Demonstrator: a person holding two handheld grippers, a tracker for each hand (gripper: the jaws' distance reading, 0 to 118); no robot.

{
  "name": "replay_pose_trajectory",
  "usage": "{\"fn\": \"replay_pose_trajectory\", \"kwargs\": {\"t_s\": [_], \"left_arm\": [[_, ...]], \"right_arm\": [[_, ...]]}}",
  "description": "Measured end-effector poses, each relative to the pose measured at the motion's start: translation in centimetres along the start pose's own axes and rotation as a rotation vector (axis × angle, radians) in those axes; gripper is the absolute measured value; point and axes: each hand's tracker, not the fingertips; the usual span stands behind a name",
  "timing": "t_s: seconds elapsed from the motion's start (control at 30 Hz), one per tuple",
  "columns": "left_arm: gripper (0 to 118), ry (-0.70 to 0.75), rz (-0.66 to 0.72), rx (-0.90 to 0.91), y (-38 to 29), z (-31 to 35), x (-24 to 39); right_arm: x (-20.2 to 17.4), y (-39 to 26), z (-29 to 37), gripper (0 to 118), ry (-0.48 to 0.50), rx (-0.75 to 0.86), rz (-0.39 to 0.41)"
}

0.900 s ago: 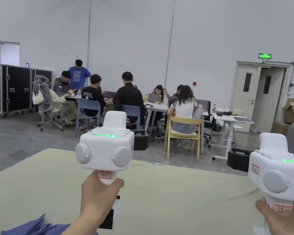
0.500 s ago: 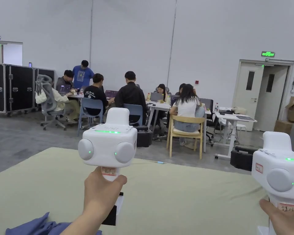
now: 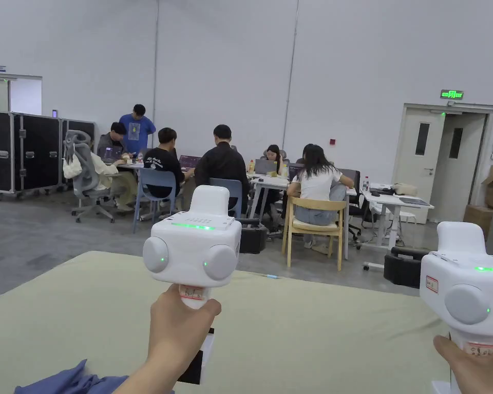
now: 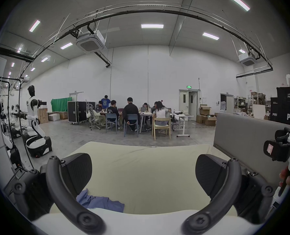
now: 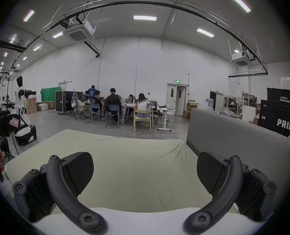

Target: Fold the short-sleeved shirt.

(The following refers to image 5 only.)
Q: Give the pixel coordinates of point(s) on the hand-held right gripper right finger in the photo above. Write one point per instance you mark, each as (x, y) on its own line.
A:
(229, 192)

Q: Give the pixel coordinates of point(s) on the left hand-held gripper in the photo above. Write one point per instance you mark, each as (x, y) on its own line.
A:
(4, 126)

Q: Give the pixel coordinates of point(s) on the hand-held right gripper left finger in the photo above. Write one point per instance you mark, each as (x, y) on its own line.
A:
(61, 192)

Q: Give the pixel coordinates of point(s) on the white humanoid robot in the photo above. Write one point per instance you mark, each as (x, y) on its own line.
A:
(20, 99)

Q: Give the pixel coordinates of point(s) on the stack of brown cartons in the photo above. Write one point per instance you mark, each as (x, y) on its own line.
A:
(31, 104)

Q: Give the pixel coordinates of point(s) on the green cloth screen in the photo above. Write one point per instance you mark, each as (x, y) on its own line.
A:
(48, 93)

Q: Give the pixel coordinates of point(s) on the grey padded headboard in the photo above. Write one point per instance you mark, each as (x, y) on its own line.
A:
(233, 136)

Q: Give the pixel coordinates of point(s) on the black flight case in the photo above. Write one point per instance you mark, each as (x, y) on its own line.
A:
(61, 101)

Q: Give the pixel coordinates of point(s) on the white office chair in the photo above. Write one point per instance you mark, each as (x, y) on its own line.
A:
(76, 105)

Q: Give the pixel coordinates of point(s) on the bed with pale green sheet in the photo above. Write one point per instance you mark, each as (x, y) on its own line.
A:
(142, 170)

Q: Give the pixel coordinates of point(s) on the storage shelf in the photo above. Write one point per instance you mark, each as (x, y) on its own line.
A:
(233, 105)

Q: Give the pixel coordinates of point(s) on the blue grey chair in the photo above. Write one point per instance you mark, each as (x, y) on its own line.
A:
(95, 109)
(113, 111)

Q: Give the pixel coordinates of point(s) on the pile of open cartons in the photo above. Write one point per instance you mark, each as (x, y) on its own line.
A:
(191, 106)

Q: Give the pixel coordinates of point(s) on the black printed cartons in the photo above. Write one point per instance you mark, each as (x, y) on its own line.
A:
(282, 111)

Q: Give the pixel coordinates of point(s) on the group of people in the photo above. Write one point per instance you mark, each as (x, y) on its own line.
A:
(112, 101)

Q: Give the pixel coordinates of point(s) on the white standing desk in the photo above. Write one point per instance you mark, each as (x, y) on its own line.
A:
(165, 110)

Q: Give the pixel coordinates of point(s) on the wooden chair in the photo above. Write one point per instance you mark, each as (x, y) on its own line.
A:
(142, 121)

